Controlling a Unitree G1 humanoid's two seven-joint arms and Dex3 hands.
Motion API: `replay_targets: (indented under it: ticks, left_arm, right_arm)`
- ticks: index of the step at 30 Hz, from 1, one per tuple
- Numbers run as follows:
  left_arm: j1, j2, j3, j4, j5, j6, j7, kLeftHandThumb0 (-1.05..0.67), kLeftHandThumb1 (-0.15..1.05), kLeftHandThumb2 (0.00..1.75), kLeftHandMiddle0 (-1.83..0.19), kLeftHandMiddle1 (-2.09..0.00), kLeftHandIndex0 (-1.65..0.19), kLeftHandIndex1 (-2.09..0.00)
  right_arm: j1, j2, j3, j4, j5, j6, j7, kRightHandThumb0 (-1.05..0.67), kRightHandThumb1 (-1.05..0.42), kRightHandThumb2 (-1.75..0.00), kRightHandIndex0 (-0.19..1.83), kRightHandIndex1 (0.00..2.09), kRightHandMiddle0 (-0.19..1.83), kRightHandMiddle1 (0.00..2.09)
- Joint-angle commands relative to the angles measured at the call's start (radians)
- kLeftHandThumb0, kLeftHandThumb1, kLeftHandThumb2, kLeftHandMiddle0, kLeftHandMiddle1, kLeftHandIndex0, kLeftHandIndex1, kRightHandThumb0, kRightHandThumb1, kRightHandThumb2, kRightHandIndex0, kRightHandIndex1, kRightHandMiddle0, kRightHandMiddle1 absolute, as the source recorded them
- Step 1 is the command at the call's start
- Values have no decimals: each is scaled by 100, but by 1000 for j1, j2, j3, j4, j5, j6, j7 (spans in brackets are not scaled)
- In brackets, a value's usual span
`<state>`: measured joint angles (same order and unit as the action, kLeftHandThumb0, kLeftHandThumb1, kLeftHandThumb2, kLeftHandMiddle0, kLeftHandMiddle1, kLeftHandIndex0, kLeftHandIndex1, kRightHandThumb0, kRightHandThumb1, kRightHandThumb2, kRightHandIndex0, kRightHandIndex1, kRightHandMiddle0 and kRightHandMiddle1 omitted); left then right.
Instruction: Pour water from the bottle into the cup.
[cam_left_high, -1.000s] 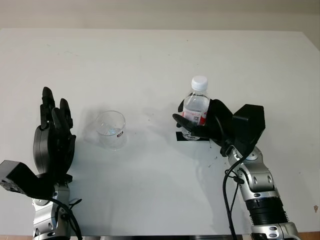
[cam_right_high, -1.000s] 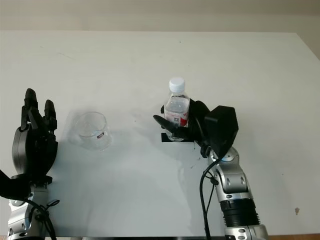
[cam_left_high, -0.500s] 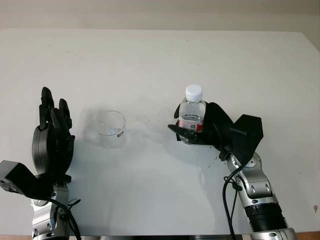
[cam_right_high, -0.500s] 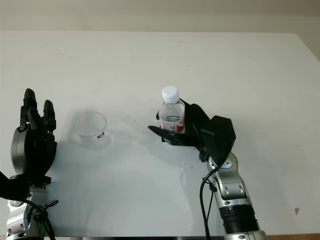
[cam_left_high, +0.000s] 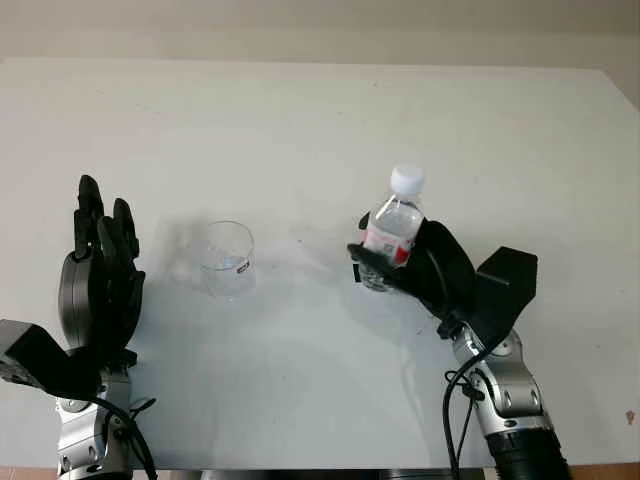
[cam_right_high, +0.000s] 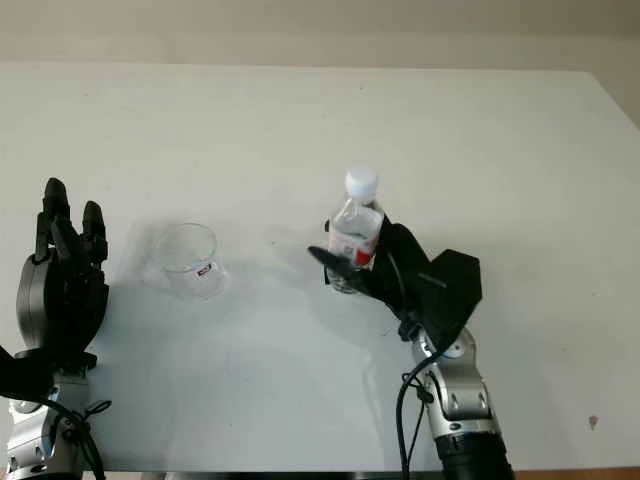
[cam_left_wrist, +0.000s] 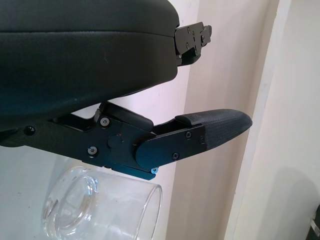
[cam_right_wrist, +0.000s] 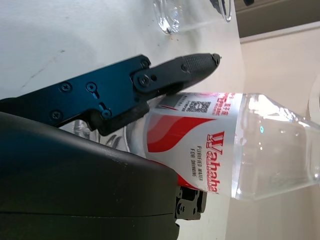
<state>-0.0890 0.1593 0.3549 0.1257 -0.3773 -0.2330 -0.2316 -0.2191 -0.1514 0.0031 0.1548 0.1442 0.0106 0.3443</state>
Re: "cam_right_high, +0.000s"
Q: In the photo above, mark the clear plastic water bottle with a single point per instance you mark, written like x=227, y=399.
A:
x=355, y=230

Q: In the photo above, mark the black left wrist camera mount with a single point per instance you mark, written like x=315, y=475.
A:
x=25, y=372

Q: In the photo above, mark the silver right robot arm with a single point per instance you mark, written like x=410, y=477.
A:
x=465, y=410

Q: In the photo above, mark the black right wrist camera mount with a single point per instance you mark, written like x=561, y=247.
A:
x=450, y=290

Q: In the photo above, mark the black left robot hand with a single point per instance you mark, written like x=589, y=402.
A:
x=57, y=300

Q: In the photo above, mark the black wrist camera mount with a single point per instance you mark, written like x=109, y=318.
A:
x=450, y=290
x=25, y=372

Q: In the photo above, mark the clear glass cup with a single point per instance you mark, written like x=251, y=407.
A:
x=192, y=265

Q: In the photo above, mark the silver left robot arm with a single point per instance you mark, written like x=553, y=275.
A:
x=35, y=430

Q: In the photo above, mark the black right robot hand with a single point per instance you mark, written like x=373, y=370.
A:
x=400, y=270

